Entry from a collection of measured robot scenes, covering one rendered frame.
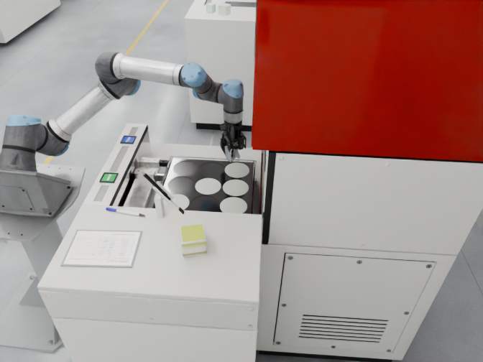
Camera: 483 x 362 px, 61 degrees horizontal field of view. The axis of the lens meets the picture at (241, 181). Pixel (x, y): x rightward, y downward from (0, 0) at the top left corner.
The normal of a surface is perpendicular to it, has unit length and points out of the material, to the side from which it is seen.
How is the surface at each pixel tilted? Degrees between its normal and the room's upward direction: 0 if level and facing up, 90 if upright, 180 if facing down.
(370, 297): 90
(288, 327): 90
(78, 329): 90
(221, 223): 0
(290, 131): 90
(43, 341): 0
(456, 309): 0
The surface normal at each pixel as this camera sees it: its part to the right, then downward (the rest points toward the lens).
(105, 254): 0.02, -0.78
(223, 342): -0.06, 0.62
